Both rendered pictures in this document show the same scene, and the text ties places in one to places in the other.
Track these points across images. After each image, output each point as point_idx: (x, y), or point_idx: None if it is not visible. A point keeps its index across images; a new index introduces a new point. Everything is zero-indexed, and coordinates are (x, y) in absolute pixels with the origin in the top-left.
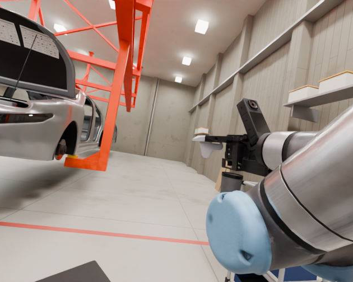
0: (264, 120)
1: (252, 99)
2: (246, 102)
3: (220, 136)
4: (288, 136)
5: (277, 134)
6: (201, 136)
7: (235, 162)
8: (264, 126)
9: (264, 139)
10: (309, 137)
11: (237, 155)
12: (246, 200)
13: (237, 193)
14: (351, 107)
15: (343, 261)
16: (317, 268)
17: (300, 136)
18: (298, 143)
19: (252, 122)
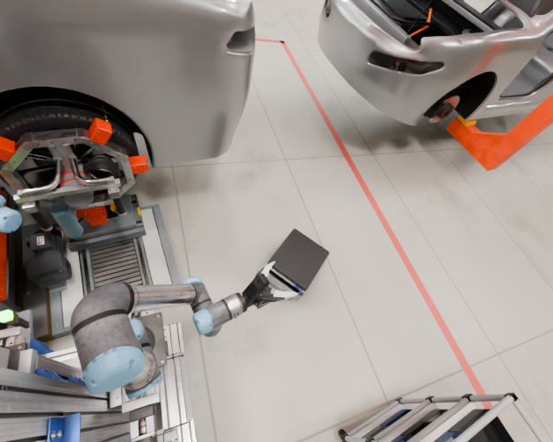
0: (254, 294)
1: (260, 280)
2: (256, 277)
3: (255, 274)
4: (224, 299)
5: (230, 296)
6: (267, 265)
7: None
8: (250, 295)
9: (235, 294)
10: (214, 303)
11: None
12: (188, 281)
13: (191, 280)
14: (171, 284)
15: None
16: None
17: (219, 302)
18: (216, 302)
19: (247, 286)
